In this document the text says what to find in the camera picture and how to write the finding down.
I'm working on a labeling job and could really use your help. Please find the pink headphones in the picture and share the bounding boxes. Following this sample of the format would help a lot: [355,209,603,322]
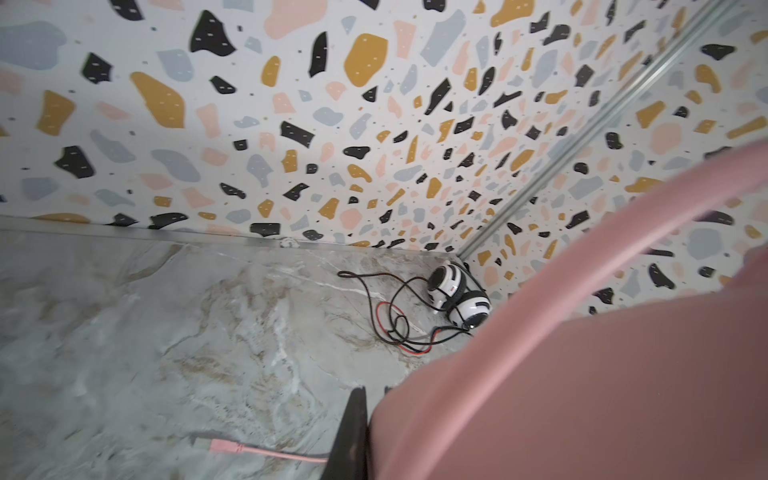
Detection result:
[369,140,767,479]

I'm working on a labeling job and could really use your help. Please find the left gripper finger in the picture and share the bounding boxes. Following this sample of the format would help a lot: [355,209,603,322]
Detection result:
[320,387,369,480]

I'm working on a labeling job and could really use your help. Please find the black headphone cable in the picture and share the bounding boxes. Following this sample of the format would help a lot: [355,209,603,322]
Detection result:
[335,269,475,350]

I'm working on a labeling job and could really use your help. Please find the pink headphone cable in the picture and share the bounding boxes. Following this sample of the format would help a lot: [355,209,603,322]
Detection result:
[191,436,330,464]

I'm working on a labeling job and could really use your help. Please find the white black headphones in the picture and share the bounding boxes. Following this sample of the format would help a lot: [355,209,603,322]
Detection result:
[427,261,492,331]

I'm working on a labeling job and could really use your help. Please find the red cable loop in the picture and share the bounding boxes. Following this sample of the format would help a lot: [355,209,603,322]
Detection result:
[374,301,445,356]

